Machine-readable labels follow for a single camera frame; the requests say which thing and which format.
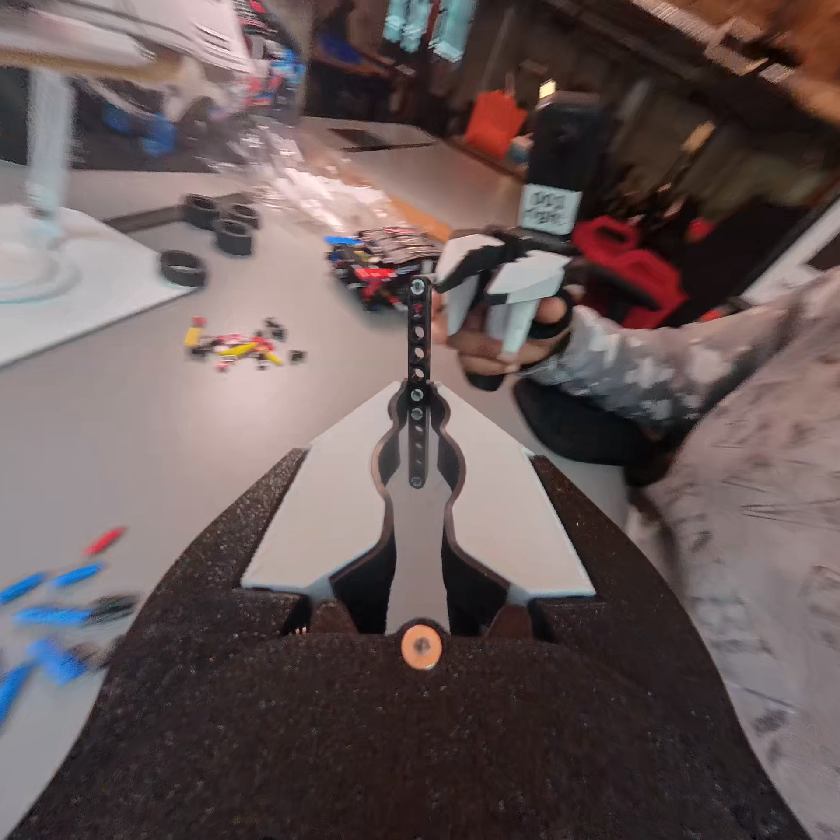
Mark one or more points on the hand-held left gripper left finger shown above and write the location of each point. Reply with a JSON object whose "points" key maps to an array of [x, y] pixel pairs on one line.
{"points": [[315, 525]]}

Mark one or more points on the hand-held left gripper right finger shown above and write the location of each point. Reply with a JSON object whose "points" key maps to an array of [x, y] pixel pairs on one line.
{"points": [[518, 525]]}

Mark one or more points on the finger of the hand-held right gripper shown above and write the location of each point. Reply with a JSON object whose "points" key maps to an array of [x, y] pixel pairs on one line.
{"points": [[469, 253], [525, 282]]}

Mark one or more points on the black perforated brick beam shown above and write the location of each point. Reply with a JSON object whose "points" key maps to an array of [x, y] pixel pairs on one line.
{"points": [[417, 341]]}

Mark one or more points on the pile of blue black pins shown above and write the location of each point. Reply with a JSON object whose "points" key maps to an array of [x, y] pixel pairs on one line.
{"points": [[52, 617]]}

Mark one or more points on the person's right forearm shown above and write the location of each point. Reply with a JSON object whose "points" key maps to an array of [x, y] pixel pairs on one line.
{"points": [[656, 367]]}

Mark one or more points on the grey desk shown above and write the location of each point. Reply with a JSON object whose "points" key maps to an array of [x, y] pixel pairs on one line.
{"points": [[164, 446]]}

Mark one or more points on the person's right hand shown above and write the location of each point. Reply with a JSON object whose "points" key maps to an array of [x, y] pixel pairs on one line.
{"points": [[479, 348]]}

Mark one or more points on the orange bag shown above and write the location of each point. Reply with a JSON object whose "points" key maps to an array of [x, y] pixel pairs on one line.
{"points": [[495, 124]]}

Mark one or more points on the brick race car model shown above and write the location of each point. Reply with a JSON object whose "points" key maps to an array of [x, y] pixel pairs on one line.
{"points": [[387, 262]]}

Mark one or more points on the grey table with wooden edge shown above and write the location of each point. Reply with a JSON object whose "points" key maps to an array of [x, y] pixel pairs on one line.
{"points": [[426, 177]]}

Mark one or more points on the black office chair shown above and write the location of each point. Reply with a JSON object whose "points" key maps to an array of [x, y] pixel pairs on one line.
{"points": [[617, 285]]}

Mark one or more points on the red tote bag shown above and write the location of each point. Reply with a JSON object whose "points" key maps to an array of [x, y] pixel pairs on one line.
{"points": [[630, 275]]}

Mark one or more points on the heap of clear plastic bags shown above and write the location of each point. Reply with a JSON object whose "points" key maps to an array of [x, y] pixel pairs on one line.
{"points": [[315, 177]]}

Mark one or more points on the pile of yellow red black parts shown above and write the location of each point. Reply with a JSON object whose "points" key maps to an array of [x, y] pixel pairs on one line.
{"points": [[243, 348]]}

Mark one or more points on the white base booklet stand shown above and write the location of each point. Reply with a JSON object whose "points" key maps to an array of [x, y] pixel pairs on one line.
{"points": [[98, 282]]}

